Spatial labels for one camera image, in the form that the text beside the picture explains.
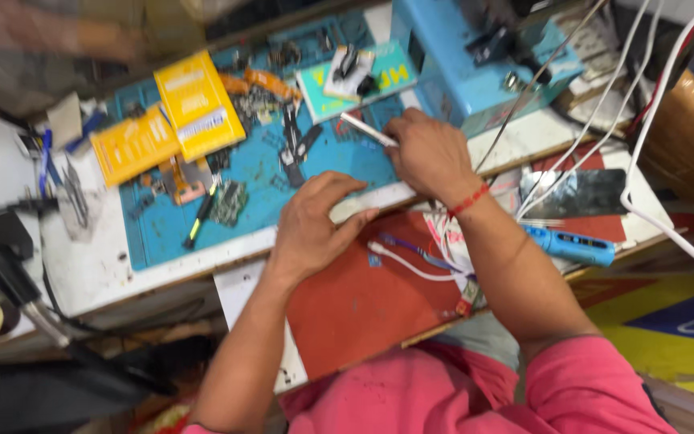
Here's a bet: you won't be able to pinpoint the pink shirt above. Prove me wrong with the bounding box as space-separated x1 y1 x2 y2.
181 333 680 434

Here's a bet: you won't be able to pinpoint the yellow blue printed sign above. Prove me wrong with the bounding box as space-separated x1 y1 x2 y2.
569 265 694 406

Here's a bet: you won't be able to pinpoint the large yellow battery box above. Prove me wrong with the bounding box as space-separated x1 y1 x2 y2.
153 50 247 163

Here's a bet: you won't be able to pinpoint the blue repair work mat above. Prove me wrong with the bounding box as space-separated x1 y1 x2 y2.
106 11 421 272

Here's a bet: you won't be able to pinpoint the blue pen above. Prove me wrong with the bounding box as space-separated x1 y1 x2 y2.
36 129 62 200

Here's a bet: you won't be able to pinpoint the thin white cable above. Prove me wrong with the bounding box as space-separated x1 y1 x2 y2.
514 0 653 219

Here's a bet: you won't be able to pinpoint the white printed plastic bag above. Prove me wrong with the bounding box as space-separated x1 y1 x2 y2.
422 207 488 315

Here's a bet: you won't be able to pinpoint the black yellow screwdriver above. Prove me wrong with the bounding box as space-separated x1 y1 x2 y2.
182 181 220 252

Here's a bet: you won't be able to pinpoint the blue electric screwdriver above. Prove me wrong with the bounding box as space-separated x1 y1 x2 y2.
522 224 618 268

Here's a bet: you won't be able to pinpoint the metal tweezers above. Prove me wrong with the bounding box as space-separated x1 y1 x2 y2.
60 156 90 230

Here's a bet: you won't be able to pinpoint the green circuit board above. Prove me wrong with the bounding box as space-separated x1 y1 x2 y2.
209 179 249 229

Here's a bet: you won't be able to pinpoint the thick white cable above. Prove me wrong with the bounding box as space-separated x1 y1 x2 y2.
620 0 694 279

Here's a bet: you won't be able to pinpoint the purple blue wire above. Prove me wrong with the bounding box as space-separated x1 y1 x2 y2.
380 233 476 277

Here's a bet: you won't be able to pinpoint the person's left hand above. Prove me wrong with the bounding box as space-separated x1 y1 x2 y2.
269 170 381 285

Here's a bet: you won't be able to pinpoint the person's right hand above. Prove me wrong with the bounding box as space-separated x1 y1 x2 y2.
383 107 486 209

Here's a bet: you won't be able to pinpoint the black phone screen panel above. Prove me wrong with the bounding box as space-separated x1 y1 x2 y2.
518 168 629 219

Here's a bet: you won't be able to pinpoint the red thread bracelet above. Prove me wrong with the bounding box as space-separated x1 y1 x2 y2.
448 182 491 218

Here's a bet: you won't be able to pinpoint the black phone frame part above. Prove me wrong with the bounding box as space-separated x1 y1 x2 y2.
277 102 324 189

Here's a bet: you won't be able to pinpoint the thin grey cable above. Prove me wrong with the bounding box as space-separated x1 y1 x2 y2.
475 0 610 174

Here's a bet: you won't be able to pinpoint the orange flex cable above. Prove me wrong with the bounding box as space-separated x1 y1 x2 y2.
220 67 303 103

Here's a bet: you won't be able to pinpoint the teal printed card box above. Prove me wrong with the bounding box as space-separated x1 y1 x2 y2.
295 40 419 125

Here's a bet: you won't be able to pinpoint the short white charging cable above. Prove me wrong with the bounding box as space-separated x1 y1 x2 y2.
366 240 463 283

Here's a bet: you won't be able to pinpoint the white slim hand tool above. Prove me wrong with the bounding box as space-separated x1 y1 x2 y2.
340 112 400 149

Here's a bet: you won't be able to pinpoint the blue bench machine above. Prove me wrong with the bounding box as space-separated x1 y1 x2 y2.
390 0 586 137

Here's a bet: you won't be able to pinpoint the large red silicone mat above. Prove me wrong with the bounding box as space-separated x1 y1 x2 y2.
286 211 476 382

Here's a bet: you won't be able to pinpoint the white packet with black parts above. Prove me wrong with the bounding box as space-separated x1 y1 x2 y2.
323 45 378 103

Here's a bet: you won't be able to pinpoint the small yellow battery box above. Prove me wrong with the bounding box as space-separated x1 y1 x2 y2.
90 104 183 188

